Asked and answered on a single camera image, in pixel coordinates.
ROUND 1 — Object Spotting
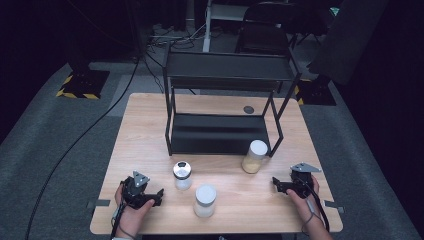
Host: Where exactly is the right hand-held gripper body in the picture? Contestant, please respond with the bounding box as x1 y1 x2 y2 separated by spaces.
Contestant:
282 161 323 200

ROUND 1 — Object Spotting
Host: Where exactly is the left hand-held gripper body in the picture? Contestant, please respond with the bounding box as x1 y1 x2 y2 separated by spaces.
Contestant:
120 170 158 210

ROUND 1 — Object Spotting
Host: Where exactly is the clear jar with silver lid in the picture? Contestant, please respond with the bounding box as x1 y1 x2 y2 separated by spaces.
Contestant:
172 160 194 192

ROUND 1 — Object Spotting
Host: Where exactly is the white-lidded jar with yellow powder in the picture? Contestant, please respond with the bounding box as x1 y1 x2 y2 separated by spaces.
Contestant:
241 139 269 175

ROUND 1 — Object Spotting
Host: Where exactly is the white-lidded jar with white powder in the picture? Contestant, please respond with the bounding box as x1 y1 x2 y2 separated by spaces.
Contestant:
193 183 218 219

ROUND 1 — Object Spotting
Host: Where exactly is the black metal two-tier rack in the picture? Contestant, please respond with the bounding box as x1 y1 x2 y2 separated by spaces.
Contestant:
162 41 303 158

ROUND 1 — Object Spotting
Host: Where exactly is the person's right hand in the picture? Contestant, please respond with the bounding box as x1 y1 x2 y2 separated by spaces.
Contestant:
285 183 321 223

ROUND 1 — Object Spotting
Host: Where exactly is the person's left hand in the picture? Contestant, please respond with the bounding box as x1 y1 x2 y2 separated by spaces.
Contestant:
114 184 156 238

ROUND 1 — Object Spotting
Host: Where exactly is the grey tape strip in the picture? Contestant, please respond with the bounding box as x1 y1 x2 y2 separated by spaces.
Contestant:
86 198 111 210
323 199 345 215

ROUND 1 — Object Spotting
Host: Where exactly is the yellow-black striped stand base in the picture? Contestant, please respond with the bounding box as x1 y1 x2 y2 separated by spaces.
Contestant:
293 77 337 107
55 68 111 101

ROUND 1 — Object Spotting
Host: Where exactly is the black chair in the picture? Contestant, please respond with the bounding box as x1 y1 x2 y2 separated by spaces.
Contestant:
234 1 298 57

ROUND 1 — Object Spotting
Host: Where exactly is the dark grey curtain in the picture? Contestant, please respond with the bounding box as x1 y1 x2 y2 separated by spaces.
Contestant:
307 0 390 86

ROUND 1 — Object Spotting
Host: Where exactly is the white metal stand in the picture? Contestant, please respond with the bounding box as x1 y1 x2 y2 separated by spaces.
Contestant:
202 0 250 54

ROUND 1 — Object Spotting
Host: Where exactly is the right hand-held gripper cable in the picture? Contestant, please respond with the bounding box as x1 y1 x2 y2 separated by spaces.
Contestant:
299 178 331 233

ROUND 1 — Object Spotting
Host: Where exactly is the hand-held gripper cable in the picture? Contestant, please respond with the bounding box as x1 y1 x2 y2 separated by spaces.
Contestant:
110 202 136 240
299 178 331 233

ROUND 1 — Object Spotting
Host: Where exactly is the left hand-held gripper cable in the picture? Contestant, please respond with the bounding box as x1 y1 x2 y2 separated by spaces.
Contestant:
110 202 136 240

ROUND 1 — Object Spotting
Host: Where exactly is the long black floor cable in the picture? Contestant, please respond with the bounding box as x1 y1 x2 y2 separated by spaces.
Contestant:
24 55 142 240

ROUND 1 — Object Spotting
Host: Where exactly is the bundle of floor cables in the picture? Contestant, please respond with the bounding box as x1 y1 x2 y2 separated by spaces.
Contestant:
145 22 206 52

